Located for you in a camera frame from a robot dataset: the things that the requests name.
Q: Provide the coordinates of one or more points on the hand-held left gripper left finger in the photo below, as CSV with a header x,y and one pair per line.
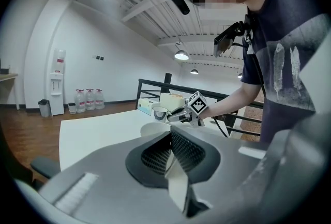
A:
x,y
103,186

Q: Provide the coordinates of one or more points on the cream plastic storage basket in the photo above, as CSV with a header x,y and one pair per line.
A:
x,y
170,100

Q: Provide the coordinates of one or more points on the person's right forearm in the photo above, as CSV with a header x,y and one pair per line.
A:
x,y
232,104

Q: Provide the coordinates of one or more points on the black metal railing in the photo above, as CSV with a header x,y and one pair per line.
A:
x,y
138,93

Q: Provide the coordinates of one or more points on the grey trash bin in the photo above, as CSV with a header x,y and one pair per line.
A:
x,y
44,108

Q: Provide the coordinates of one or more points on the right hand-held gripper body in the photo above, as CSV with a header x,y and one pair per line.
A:
x,y
197,105

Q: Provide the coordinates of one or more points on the white cup with black rim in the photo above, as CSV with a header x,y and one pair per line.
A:
x,y
159,113

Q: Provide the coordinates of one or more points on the pale tissue box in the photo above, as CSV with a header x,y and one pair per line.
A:
x,y
147,106

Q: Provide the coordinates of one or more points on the clear water jug red label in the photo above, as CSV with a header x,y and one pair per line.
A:
x,y
80,101
99,99
90,100

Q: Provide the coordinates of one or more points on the wooden side counter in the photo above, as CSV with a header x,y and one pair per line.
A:
x,y
7,76

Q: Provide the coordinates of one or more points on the black chest monitor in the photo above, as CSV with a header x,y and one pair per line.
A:
x,y
225,40

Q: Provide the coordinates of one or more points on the dome pendant lamp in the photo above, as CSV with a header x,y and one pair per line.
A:
x,y
240,75
181,54
194,71

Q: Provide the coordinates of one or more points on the dark feather print t-shirt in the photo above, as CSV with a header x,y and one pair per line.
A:
x,y
284,36

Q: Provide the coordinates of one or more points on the black wall switches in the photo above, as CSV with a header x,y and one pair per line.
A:
x,y
98,57

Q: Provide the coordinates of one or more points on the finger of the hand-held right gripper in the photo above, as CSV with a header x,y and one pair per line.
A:
x,y
181,110
178,118

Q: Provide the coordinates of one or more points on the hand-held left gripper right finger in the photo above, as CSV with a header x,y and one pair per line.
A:
x,y
227,163

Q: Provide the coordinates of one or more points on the black office chair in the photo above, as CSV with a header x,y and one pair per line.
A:
x,y
45,167

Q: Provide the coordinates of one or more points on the small white bin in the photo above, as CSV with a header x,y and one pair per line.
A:
x,y
72,109

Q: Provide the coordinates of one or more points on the white water dispenser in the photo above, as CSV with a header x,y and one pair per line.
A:
x,y
57,88

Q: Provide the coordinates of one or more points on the black chest mount rig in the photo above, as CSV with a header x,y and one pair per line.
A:
x,y
245,29

